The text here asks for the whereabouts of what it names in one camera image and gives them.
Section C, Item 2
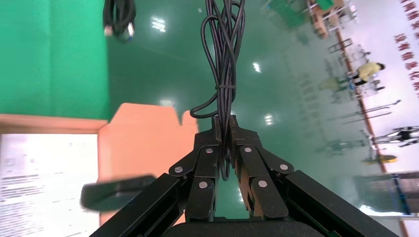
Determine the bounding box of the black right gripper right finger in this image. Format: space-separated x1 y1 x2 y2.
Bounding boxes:
229 115 398 237

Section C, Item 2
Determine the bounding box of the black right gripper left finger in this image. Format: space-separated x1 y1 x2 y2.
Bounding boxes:
90 116 220 237

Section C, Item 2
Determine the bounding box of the black mouse cable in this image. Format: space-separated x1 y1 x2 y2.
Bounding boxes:
80 0 246 213

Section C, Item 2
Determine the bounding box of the black data cable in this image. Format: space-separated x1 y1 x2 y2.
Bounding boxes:
103 0 136 42

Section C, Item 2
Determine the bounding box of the brown cardboard box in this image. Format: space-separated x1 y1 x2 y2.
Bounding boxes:
0 103 199 237

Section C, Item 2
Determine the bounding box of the yellow floor machine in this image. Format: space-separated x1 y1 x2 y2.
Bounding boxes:
361 154 398 165

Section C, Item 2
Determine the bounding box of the person in yellow shirt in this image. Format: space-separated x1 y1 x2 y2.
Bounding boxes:
352 62 386 86

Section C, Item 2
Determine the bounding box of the white printed paper sheet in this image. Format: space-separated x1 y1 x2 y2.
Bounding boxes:
0 134 99 237

